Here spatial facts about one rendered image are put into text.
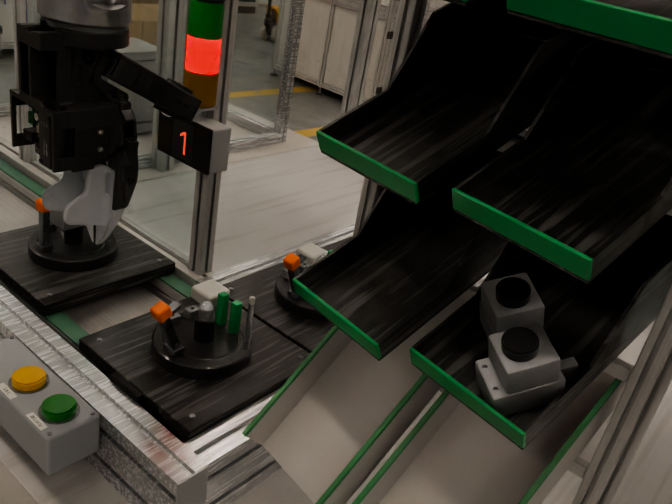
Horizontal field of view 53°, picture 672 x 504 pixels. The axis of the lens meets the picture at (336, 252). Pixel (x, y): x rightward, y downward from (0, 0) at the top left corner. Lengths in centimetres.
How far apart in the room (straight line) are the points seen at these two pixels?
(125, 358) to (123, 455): 14
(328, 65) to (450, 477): 581
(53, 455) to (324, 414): 33
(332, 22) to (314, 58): 39
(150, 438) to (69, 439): 9
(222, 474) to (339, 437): 17
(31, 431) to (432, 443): 47
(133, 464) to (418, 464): 34
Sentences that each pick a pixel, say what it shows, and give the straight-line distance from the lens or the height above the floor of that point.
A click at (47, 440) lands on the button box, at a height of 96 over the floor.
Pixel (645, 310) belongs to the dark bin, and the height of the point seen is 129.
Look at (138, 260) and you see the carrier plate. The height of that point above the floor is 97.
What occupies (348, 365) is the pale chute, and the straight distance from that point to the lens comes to 80.
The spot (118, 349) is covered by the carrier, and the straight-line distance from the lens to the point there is 99.
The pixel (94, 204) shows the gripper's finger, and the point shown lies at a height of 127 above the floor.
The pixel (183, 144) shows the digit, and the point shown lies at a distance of 107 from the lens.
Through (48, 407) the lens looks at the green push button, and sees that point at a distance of 90.
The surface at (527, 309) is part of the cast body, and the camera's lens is 61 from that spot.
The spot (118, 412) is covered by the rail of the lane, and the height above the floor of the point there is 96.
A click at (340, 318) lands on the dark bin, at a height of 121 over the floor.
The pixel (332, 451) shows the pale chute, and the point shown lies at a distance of 78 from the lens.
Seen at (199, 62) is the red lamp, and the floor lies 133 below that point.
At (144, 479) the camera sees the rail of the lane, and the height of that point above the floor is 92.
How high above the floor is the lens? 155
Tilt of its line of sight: 27 degrees down
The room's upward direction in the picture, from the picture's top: 11 degrees clockwise
